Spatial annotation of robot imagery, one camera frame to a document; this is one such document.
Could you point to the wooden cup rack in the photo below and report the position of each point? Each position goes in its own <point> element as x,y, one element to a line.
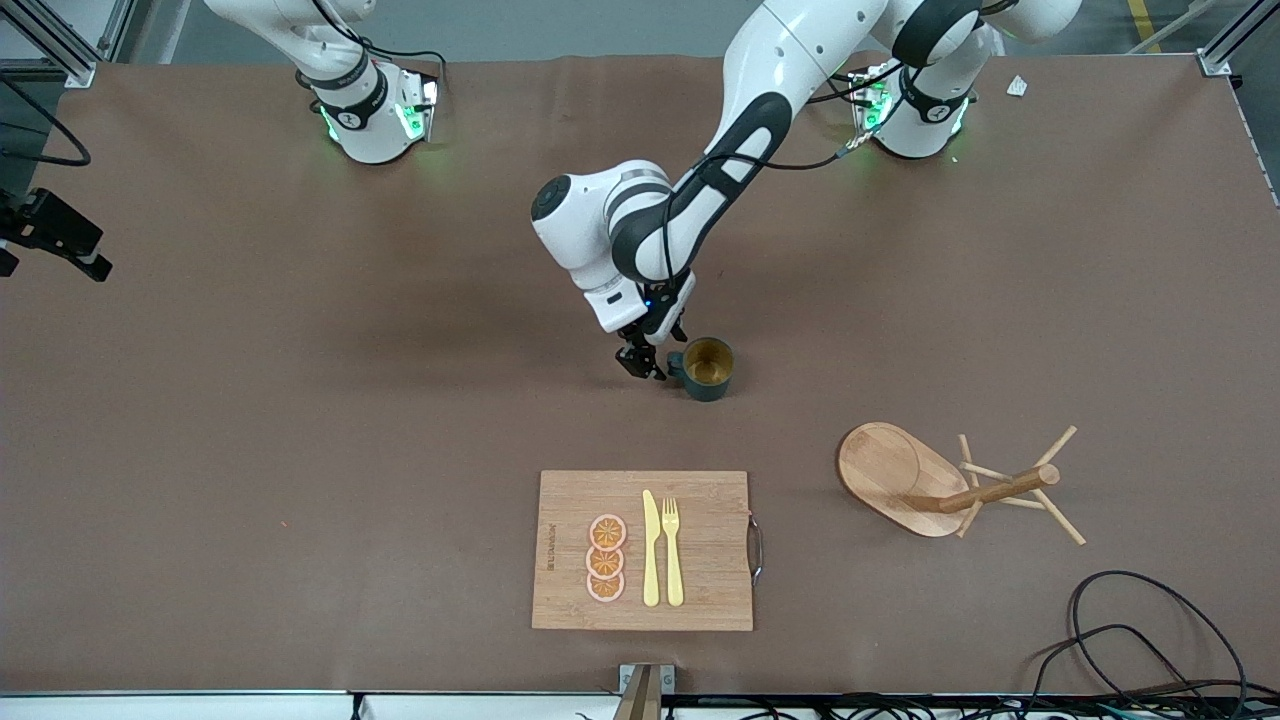
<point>885,470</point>

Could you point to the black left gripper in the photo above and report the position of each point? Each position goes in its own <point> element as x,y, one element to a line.
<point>641,356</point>

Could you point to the white paper scrap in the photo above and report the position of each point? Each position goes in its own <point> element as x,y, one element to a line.
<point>1017,87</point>

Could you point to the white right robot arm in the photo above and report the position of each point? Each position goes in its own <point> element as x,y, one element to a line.
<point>370,130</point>

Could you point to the orange slice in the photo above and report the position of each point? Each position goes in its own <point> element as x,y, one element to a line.
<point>607,532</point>

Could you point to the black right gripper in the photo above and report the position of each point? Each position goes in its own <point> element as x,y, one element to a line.
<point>51,220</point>

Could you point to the yellow plastic knife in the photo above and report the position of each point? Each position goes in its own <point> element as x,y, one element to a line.
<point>651,560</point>

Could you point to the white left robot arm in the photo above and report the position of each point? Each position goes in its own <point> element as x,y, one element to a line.
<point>600,230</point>

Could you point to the aluminium frame profile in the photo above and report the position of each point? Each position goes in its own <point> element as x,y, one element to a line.
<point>75,72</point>
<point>1215,62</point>

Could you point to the yellow plastic fork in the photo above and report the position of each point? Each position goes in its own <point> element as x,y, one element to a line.
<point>674,570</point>

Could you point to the wooden cutting board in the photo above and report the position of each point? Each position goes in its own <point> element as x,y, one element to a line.
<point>710,560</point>

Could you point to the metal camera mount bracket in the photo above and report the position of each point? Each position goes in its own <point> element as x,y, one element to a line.
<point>645,690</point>

